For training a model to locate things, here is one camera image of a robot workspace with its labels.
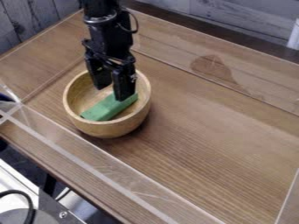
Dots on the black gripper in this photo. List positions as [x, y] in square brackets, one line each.
[109, 51]

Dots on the green rectangular block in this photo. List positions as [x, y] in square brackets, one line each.
[107, 108]

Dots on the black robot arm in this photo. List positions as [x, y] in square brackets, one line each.
[102, 5]

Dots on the brown wooden bowl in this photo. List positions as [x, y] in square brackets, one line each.
[81, 96]

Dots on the clear acrylic front barrier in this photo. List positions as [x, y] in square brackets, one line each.
[106, 181]

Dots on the black table leg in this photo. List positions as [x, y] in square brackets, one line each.
[50, 184]

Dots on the white post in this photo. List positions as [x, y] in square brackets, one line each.
[293, 43]

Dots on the grey metal bracket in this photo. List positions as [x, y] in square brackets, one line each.
[52, 213]

